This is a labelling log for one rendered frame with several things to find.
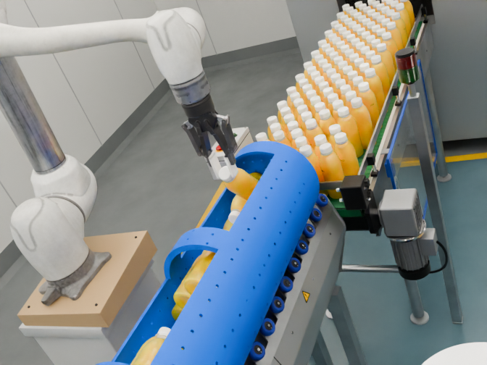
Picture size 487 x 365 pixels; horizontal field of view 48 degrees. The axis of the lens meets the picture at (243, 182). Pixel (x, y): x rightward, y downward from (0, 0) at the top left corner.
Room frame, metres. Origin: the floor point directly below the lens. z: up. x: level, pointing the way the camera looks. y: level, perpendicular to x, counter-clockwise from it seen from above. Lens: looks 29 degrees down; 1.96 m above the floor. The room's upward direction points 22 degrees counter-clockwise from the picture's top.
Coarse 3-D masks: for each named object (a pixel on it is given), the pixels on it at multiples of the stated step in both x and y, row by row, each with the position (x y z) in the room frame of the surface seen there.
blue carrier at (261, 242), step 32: (256, 160) 1.50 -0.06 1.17; (288, 160) 1.38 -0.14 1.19; (224, 192) 1.48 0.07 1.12; (256, 192) 1.25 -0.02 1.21; (288, 192) 1.27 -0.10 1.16; (224, 224) 1.42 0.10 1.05; (256, 224) 1.15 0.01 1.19; (288, 224) 1.20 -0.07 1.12; (192, 256) 1.27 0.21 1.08; (224, 256) 1.04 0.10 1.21; (256, 256) 1.06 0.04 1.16; (288, 256) 1.15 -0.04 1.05; (160, 288) 1.14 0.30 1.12; (224, 288) 0.96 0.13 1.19; (256, 288) 1.00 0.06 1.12; (160, 320) 1.10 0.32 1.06; (192, 320) 0.88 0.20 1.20; (224, 320) 0.90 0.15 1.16; (256, 320) 0.95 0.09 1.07; (128, 352) 0.99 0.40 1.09; (160, 352) 0.82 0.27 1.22; (192, 352) 0.82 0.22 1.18; (224, 352) 0.84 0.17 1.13
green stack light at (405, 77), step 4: (412, 68) 1.62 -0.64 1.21; (416, 68) 1.62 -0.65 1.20; (400, 72) 1.64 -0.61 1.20; (404, 72) 1.62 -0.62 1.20; (408, 72) 1.62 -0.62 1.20; (412, 72) 1.62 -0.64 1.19; (416, 72) 1.62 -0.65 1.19; (400, 76) 1.64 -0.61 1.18; (404, 76) 1.63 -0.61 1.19; (408, 76) 1.62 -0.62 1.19; (412, 76) 1.62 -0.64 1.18; (416, 76) 1.62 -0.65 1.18; (400, 80) 1.65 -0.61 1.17; (404, 80) 1.63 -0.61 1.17; (408, 80) 1.62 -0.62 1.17; (412, 80) 1.62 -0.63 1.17; (416, 80) 1.62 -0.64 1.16
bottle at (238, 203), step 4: (252, 172) 1.50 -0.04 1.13; (256, 172) 1.49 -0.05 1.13; (256, 176) 1.48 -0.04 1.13; (260, 176) 1.48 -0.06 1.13; (236, 196) 1.40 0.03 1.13; (236, 200) 1.39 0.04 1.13; (240, 200) 1.38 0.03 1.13; (244, 200) 1.38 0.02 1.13; (232, 204) 1.39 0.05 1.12; (236, 204) 1.37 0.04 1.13; (240, 204) 1.37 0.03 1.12; (244, 204) 1.37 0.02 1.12; (232, 208) 1.38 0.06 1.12; (236, 208) 1.37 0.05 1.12; (240, 208) 1.36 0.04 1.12
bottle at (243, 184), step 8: (240, 168) 1.33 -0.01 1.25; (240, 176) 1.29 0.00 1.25; (248, 176) 1.31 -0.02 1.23; (224, 184) 1.31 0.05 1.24; (232, 184) 1.29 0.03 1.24; (240, 184) 1.29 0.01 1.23; (248, 184) 1.30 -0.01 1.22; (256, 184) 1.33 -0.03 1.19; (232, 192) 1.31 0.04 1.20; (240, 192) 1.30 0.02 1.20; (248, 192) 1.31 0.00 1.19
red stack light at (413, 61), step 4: (408, 56) 1.62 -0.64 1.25; (412, 56) 1.62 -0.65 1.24; (396, 60) 1.64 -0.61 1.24; (400, 60) 1.63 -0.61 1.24; (404, 60) 1.62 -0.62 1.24; (408, 60) 1.62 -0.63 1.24; (412, 60) 1.62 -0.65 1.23; (416, 60) 1.63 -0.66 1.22; (396, 64) 1.65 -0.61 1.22; (400, 64) 1.63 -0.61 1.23; (404, 64) 1.62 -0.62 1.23; (408, 64) 1.62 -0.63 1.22; (412, 64) 1.62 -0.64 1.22; (416, 64) 1.62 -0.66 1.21; (400, 68) 1.63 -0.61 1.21; (404, 68) 1.62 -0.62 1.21; (408, 68) 1.62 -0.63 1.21
